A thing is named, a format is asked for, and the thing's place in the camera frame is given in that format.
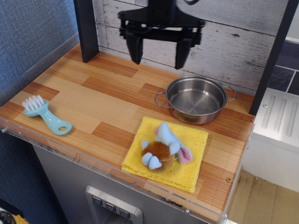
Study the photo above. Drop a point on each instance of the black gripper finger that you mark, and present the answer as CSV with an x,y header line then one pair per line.
x,y
182,52
135,47

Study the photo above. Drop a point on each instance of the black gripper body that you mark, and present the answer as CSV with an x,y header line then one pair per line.
x,y
160,20

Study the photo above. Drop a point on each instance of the stainless steel pan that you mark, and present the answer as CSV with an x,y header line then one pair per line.
x,y
195,100

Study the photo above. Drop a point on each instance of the blue and brown plush toy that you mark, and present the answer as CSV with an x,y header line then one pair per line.
x,y
159,155

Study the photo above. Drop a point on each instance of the light blue dish brush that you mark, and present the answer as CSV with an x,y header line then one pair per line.
x,y
37,106

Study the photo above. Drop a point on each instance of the yellow folded cloth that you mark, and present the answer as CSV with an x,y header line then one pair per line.
x,y
180,176

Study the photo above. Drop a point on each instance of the white ridged side cabinet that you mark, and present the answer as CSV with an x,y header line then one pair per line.
x,y
273,148

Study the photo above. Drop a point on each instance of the silver button control panel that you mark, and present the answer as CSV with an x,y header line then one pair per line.
x,y
108,209

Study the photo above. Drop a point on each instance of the yellow object bottom left corner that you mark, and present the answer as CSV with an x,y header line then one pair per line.
x,y
9,218

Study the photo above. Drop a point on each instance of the dark left vertical post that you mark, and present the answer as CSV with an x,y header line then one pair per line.
x,y
86,29

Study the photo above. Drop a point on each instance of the dark vertical post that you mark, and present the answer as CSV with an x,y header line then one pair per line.
x,y
86,29
275,51

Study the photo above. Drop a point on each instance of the dark right vertical post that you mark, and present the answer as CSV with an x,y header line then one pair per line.
x,y
275,51

